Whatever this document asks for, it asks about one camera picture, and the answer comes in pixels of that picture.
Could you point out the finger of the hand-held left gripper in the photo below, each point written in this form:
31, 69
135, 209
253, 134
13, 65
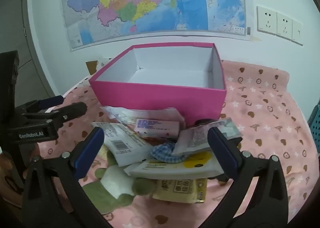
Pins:
72, 110
53, 100

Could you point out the white wall switch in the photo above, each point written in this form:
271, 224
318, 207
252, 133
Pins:
297, 32

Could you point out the blue perforated crate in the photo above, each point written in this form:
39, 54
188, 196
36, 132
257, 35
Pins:
315, 128

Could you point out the white crinkled packet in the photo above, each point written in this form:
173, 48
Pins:
125, 114

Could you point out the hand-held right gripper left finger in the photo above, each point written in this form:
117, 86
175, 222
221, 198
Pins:
87, 150

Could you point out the pink printed blanket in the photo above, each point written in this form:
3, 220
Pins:
262, 118

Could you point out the yellow snack packet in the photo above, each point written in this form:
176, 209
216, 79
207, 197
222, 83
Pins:
175, 189

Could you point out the person's left hand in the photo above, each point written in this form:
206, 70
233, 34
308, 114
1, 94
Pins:
6, 168

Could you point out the white packet yellow circle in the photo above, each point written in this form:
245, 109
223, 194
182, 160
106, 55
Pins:
175, 168

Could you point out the white barcode packet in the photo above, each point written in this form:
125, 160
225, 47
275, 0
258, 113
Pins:
120, 143

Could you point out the green plush toy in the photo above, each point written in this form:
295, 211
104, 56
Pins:
100, 190

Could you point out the white cup-print cloth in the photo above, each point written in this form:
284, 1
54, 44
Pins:
100, 66

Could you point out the pink cardboard box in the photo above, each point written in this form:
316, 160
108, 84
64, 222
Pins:
155, 95

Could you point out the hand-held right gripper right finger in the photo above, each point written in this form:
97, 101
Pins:
222, 153

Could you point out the colourful wall map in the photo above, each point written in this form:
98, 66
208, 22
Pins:
150, 5

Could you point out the white wall socket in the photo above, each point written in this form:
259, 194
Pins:
284, 26
267, 20

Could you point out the pink printed packet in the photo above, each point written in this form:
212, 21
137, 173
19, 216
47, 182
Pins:
195, 140

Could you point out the blue gingham scrunchie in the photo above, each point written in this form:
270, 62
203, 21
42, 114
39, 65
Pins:
162, 155

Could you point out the grey door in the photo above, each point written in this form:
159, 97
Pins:
15, 17

